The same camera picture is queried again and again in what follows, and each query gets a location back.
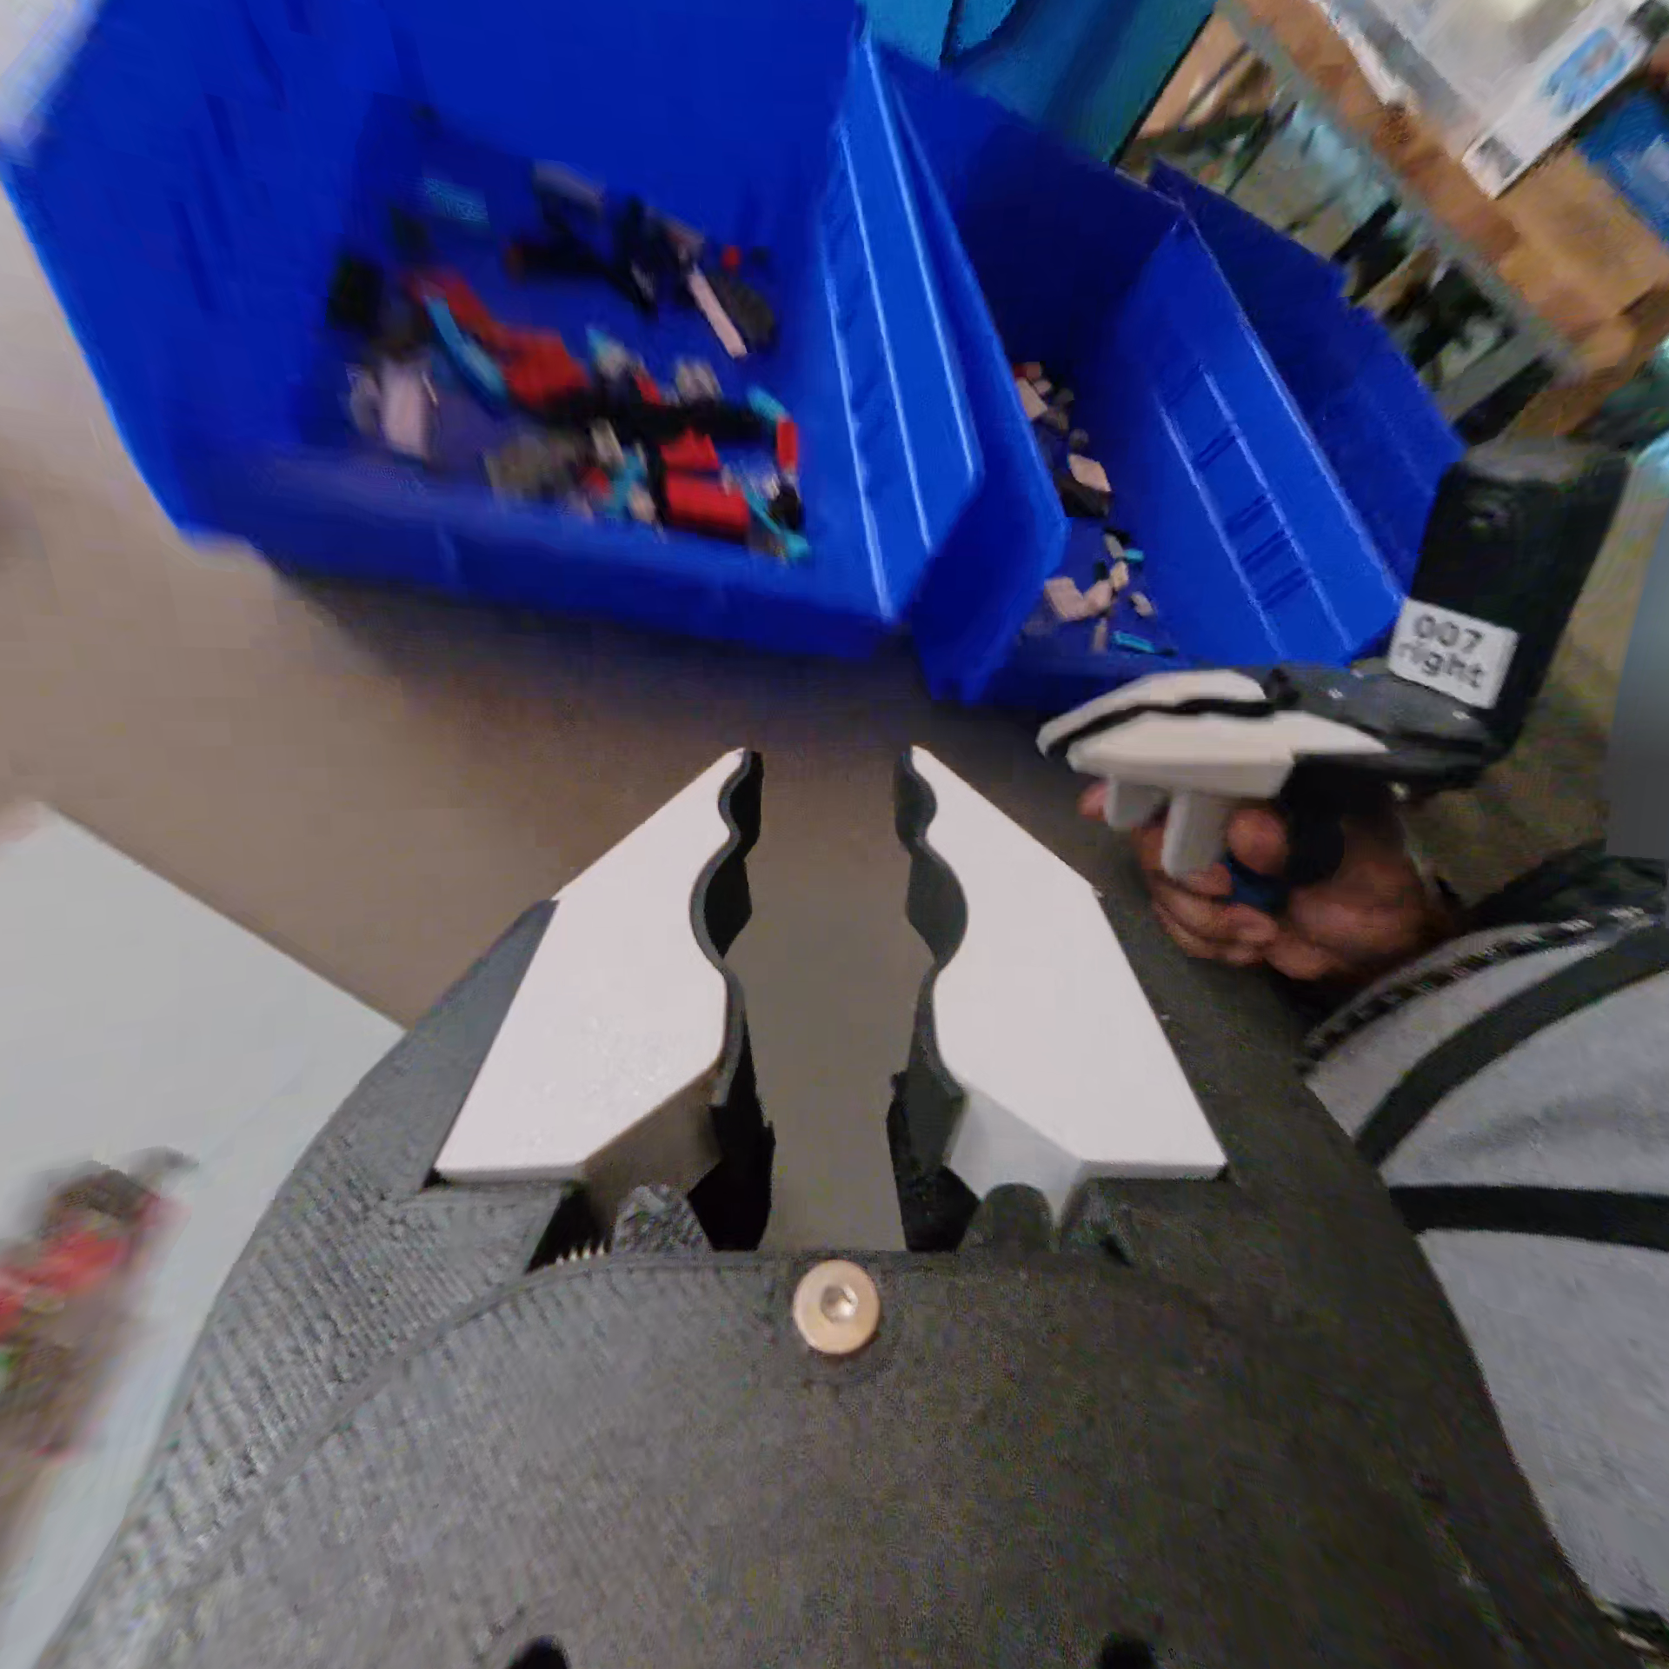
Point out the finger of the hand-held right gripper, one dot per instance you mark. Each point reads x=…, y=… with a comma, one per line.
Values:
x=1173, y=695
x=1201, y=764

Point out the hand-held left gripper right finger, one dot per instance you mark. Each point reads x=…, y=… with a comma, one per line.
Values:
x=1056, y=1019

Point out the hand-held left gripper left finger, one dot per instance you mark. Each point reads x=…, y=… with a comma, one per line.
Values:
x=587, y=1031

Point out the pile of mixed toy bricks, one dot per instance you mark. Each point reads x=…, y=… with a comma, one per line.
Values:
x=547, y=379

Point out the large blue plastic bin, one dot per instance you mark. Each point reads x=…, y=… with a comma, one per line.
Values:
x=261, y=196

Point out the person's right forearm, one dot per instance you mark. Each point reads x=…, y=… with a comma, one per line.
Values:
x=1527, y=1082

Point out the beige desk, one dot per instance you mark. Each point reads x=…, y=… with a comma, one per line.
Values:
x=392, y=784

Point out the person's right hand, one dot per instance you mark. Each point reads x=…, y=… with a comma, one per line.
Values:
x=1364, y=921

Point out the heap of small pale bricks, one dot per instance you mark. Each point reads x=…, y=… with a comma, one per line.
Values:
x=1082, y=484

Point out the metal storage shelf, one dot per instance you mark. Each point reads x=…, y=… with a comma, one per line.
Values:
x=1436, y=144

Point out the white printed carton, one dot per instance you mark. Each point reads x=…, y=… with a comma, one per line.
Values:
x=1565, y=93

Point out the white printed instruction sheet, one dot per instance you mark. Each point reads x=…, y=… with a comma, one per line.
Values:
x=130, y=979

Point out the teal board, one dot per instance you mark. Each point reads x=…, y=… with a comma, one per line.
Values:
x=1044, y=53

